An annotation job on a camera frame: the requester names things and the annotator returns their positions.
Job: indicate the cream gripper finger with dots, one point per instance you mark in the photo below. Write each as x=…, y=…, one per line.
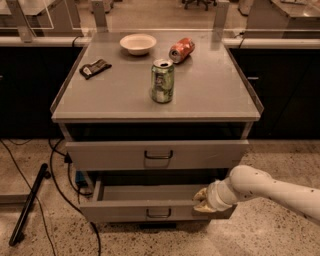
x=201, y=195
x=203, y=208

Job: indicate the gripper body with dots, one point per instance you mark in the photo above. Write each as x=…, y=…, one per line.
x=212, y=197

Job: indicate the grey drawer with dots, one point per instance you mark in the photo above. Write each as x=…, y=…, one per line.
x=138, y=155
x=119, y=204

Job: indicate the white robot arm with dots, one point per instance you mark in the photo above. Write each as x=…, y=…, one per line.
x=246, y=183

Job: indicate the grey top drawer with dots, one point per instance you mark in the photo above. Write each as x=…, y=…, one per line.
x=138, y=155

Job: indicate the grey drawer cabinet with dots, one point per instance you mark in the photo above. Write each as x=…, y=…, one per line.
x=148, y=134

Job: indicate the blue plug box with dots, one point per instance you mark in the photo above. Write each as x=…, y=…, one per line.
x=80, y=180

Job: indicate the green soda can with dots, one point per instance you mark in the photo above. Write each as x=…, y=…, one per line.
x=162, y=80

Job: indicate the orange soda can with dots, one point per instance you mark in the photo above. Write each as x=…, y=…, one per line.
x=181, y=50

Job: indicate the white bowl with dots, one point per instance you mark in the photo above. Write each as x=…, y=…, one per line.
x=138, y=44

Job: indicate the dark snack wrapper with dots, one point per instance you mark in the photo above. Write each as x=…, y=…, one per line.
x=90, y=70

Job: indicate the black bar on floor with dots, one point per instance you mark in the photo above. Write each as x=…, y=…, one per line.
x=17, y=235

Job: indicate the office chair base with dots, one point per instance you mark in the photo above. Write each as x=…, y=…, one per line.
x=206, y=3

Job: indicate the white horizontal rail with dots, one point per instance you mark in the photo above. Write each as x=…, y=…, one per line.
x=247, y=43

